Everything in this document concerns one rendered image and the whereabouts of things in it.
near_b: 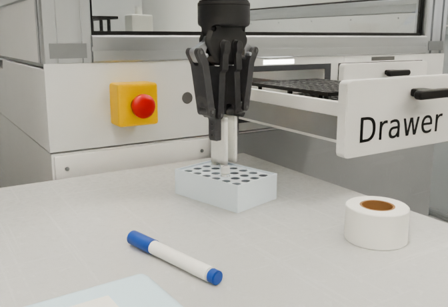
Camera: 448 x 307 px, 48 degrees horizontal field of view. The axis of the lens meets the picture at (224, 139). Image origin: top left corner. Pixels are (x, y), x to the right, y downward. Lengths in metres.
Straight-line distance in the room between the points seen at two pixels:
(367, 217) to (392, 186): 0.81
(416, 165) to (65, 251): 1.05
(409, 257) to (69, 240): 0.37
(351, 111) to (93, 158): 0.44
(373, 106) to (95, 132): 0.46
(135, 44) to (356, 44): 0.54
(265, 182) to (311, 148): 0.46
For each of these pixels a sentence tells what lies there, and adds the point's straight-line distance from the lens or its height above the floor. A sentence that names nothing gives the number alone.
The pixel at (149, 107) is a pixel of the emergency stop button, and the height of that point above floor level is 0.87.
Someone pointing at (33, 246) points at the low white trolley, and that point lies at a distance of 0.60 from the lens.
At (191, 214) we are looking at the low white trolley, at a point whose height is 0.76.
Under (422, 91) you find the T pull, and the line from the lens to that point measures 0.77.
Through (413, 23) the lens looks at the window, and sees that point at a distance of 1.38.
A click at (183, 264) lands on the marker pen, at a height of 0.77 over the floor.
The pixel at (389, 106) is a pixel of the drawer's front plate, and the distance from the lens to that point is 0.78.
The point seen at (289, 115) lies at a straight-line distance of 0.83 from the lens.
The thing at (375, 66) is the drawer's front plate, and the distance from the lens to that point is 1.23.
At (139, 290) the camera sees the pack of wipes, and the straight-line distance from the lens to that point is 0.39.
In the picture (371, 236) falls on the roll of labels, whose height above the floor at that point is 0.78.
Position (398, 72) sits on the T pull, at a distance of 1.23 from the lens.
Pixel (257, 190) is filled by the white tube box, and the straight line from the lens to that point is 0.68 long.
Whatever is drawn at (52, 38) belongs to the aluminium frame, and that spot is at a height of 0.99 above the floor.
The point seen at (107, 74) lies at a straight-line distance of 0.88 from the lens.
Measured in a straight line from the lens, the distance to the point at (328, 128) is 0.76.
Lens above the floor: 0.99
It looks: 12 degrees down
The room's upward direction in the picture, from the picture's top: straight up
